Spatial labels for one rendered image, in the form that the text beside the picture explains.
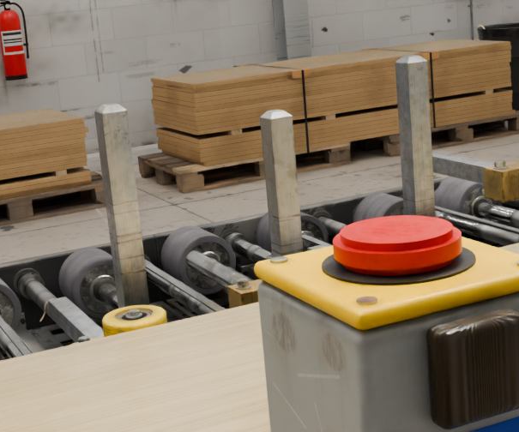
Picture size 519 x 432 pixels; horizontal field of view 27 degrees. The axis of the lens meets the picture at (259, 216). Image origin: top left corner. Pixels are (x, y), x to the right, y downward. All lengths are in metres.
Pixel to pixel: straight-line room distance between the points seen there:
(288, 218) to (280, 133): 0.12
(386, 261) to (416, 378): 0.04
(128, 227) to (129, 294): 0.09
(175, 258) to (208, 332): 0.67
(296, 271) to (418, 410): 0.06
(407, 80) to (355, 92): 5.49
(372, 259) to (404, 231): 0.02
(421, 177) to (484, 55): 6.03
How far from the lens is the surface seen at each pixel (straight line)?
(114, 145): 1.43
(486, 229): 2.02
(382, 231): 0.34
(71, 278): 1.87
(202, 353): 1.21
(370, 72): 7.15
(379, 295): 0.31
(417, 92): 1.62
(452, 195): 2.21
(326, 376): 0.32
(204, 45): 8.02
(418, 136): 1.63
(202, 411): 1.06
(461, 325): 0.31
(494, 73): 7.73
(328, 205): 2.18
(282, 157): 1.52
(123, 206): 1.44
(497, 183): 1.74
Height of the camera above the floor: 1.32
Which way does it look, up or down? 13 degrees down
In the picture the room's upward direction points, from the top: 5 degrees counter-clockwise
